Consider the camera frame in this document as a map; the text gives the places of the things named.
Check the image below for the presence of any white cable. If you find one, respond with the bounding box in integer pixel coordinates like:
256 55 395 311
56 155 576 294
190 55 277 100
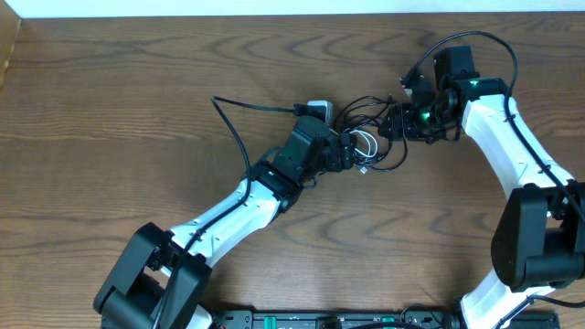
328 128 379 175

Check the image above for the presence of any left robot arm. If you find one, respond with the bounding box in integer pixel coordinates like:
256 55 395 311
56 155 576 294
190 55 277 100
93 115 356 329

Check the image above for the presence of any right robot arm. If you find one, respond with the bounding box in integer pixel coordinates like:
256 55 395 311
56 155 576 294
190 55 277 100
378 46 584 328

